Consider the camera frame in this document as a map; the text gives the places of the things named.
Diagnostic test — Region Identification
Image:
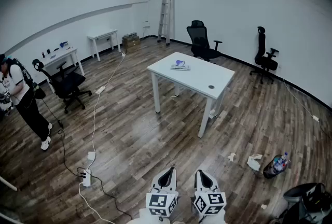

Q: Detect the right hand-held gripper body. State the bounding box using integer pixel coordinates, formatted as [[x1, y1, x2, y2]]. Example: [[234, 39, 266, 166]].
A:
[[193, 188, 227, 221]]

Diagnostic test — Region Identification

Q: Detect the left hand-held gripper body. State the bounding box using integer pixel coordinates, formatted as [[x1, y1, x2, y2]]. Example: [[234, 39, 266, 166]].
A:
[[146, 188, 180, 218]]

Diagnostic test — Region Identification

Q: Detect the blue and white packet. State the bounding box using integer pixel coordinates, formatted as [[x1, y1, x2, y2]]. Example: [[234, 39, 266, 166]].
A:
[[170, 59, 191, 72]]

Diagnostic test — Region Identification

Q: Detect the person's left forearm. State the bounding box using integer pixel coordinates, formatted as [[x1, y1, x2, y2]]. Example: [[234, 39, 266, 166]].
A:
[[139, 207, 167, 224]]

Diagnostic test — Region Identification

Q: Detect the person's right forearm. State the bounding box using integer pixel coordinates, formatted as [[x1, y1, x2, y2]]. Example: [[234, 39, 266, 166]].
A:
[[198, 211, 226, 224]]

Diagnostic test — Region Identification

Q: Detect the black trash bag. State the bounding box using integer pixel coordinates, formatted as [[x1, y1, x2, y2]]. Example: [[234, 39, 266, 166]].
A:
[[262, 155, 291, 179]]

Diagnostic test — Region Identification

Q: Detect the clear plastic bottle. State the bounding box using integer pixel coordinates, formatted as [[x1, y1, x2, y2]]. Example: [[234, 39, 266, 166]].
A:
[[279, 151, 289, 166]]

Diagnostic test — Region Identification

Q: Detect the large white table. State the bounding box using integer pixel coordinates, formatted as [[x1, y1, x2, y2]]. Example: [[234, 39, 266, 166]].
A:
[[146, 51, 236, 138]]

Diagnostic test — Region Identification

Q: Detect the black office chair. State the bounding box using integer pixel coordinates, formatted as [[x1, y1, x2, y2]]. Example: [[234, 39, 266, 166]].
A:
[[186, 20, 223, 62], [249, 26, 280, 85], [32, 59, 92, 114]]

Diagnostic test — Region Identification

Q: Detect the cardboard boxes stack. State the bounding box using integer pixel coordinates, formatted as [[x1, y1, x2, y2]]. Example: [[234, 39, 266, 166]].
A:
[[121, 33, 142, 54]]

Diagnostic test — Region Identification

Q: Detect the white desk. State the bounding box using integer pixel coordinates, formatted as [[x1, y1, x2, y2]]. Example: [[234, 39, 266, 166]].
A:
[[36, 46, 86, 94], [87, 28, 122, 62], [0, 175, 18, 192]]

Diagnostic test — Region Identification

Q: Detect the aluminium folding ladder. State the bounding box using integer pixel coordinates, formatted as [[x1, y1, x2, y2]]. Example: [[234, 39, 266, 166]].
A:
[[157, 0, 175, 45]]

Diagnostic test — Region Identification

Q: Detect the black power cable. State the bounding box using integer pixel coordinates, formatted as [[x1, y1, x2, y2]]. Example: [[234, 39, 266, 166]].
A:
[[84, 172, 133, 220], [318, 119, 332, 141], [41, 98, 86, 179]]

